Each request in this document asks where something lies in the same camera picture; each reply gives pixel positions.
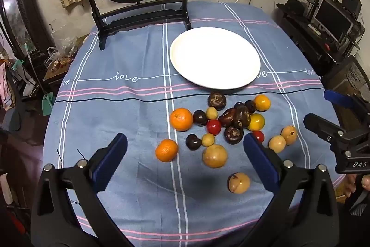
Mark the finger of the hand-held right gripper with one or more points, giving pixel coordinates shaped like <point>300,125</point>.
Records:
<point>320,124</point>
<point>338,98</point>

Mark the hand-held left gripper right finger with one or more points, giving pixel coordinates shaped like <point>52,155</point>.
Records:
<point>260,161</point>

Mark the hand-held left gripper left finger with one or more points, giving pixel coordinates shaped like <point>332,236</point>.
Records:
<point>111,161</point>

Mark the red cherry tomato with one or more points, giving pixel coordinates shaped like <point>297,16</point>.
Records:
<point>214,127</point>
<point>258,136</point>

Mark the yellow cherry tomato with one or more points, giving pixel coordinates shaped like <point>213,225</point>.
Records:
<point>256,122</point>

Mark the large tan loquat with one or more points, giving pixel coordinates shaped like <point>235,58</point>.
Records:
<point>214,156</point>

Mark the glossy dark chestnut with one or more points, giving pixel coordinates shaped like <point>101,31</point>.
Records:
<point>250,106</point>
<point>200,117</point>
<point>238,105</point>
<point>193,142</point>

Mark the small tan longan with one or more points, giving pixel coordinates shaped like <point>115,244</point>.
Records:
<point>211,113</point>
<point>208,139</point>

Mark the small orange mandarin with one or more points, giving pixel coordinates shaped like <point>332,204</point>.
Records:
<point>166,150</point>

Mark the orange cherry tomato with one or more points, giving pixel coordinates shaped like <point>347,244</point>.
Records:
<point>262,102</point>

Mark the large orange mandarin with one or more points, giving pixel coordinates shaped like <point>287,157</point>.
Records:
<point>181,119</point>

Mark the white round plate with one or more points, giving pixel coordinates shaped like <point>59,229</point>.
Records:
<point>214,57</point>

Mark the person's right hand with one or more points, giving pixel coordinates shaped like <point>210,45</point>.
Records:
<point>350,186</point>

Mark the blue striped tablecloth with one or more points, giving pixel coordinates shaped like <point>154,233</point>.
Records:
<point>130,119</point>

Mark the black computer desk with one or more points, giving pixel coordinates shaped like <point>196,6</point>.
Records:
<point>303,38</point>

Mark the computer monitor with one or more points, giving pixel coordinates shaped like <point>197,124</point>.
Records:
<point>332,18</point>

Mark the green dustpan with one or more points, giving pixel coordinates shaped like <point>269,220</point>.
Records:
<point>47,102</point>

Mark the black speaker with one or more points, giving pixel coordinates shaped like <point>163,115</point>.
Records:
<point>351,1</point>

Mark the low wooden side table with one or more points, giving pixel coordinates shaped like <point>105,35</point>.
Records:
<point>56,74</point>

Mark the black hat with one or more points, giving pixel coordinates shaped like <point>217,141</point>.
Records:
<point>292,5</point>

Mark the white broom stick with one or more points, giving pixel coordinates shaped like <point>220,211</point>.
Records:
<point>33,67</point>

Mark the clear plastic bag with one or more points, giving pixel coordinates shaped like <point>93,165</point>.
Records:
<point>62,38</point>

